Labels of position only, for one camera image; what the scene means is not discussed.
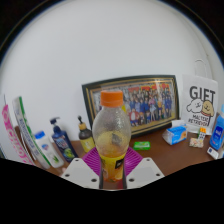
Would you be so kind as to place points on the white remote control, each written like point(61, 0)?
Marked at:
point(213, 152)

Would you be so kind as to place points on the dark amber pump bottle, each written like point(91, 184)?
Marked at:
point(86, 138)

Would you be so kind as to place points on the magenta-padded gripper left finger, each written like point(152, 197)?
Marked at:
point(81, 171)

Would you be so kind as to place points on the blue tissue pack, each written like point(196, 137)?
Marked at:
point(175, 134)

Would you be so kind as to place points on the orange-capped juice bottle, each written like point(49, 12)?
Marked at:
point(111, 133)

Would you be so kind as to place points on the blue white shuttlecock tube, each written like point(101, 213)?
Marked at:
point(28, 133)

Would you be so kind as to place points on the blue detergent bottle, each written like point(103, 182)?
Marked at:
point(218, 131)

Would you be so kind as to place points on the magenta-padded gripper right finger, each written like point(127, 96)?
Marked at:
point(141, 171)

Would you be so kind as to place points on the dark blue pump bottle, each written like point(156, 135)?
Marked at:
point(65, 145)

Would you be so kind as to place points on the black gold framed group photo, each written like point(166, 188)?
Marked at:
point(150, 100)

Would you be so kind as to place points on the pink white shuttlecock tube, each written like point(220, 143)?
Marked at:
point(13, 140)

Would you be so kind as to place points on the small orange-topped white card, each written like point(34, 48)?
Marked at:
point(202, 133)

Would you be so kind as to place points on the white paper bag dog print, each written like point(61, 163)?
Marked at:
point(200, 100)

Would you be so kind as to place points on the white blue-capped shampoo bottle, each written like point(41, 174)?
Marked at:
point(50, 151)

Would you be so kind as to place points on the small green packet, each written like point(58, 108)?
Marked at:
point(142, 145)

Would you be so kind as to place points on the small beige snack packet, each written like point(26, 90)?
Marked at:
point(196, 142)

